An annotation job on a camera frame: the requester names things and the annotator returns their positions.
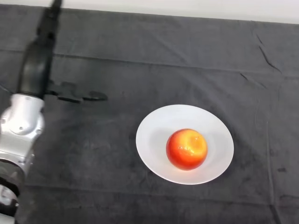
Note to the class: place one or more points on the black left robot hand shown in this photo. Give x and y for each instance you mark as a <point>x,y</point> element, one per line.
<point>35,67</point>

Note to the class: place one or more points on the red and yellow apple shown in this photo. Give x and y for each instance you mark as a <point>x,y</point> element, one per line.
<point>187,150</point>

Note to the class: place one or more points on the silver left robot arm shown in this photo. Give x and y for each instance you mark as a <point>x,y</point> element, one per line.
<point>21,121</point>

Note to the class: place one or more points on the white round plate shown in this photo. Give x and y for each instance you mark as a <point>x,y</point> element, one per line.
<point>158,140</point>

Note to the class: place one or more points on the black cloth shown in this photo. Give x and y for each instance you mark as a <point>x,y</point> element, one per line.
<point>175,58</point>

